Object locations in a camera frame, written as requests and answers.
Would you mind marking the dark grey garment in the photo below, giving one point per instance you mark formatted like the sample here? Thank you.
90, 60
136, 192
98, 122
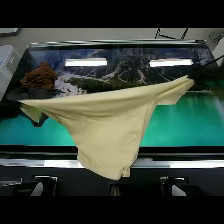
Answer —
31, 94

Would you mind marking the cream T-shirt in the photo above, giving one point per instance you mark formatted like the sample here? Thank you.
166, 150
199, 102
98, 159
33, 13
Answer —
106, 123

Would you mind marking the brown garment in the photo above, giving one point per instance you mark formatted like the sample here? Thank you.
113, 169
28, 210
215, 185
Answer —
40, 77

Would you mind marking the silver frame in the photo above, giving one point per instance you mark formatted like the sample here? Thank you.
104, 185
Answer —
186, 164

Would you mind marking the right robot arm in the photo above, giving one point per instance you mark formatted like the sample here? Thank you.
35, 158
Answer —
209, 72

